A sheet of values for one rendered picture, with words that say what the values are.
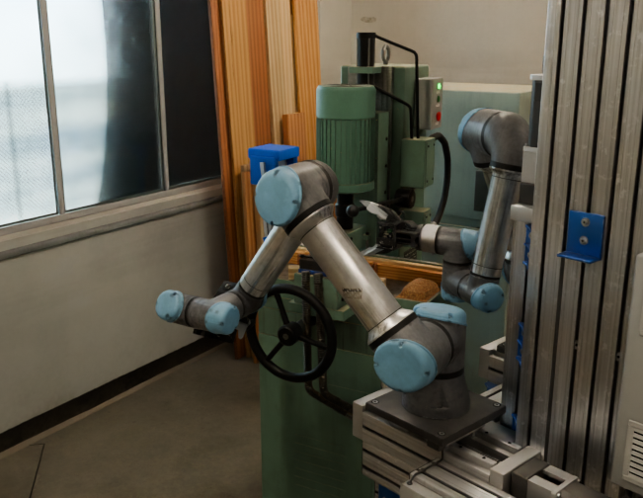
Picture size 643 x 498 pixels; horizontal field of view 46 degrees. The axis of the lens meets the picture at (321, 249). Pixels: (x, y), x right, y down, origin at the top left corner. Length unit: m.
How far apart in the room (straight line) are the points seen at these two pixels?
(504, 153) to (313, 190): 0.52
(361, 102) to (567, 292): 0.90
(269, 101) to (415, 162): 1.75
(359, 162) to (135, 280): 1.66
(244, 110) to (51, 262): 1.22
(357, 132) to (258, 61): 1.82
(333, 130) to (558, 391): 0.99
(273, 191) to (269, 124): 2.50
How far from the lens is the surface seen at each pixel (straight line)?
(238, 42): 3.83
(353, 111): 2.22
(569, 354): 1.67
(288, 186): 1.54
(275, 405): 2.50
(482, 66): 4.57
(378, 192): 2.40
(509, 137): 1.88
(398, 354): 1.51
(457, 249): 2.00
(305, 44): 4.29
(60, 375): 3.46
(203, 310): 1.81
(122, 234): 3.53
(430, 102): 2.49
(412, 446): 1.76
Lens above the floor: 1.61
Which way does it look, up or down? 15 degrees down
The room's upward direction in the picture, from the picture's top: straight up
